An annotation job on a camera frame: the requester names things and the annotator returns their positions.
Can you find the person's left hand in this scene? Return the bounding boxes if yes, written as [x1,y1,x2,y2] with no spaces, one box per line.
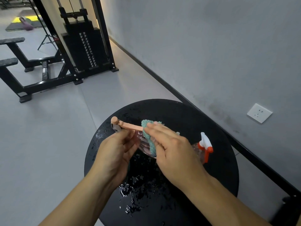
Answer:
[90,130,142,184]

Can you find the person's right hand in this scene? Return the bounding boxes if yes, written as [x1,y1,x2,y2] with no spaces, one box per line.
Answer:
[143,121,209,189]

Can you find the teal cleaning cloth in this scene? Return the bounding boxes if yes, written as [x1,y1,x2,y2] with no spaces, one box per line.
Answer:
[141,119,165,157]

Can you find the pink handled clear plastic tool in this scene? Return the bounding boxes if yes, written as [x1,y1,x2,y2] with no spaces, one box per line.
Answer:
[111,116,158,159]

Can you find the person's left forearm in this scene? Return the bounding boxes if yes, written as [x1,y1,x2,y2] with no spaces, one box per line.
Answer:
[39,172,129,226]

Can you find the person's right forearm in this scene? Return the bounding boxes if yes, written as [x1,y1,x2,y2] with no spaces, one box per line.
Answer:
[170,173,273,226]

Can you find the clear spray bottle red trigger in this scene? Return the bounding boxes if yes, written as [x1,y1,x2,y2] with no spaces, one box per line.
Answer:
[175,132,214,165]

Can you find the black tripod stand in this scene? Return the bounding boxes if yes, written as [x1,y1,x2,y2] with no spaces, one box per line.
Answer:
[26,0,58,51]

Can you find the black weight bench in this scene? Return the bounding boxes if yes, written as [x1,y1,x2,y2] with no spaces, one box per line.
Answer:
[0,37,83,103]

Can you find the purple kettlebell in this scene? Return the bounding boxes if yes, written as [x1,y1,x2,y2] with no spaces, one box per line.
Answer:
[19,17,34,31]

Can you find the black and yellow floor mat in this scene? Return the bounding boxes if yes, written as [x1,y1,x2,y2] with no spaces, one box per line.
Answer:
[5,15,47,32]

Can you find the white wall socket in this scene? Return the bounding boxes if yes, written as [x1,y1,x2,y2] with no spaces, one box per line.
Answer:
[246,103,273,124]

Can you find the black cable weight machine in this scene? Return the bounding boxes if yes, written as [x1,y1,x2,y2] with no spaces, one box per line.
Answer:
[31,0,119,86]

